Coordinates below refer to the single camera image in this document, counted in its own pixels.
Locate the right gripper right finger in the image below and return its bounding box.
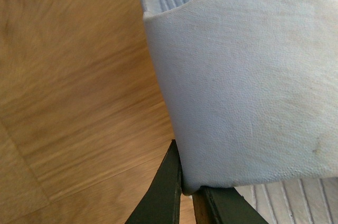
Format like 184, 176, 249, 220
192, 186, 267, 224

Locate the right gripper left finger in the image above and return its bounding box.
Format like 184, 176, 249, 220
126, 140, 182, 223

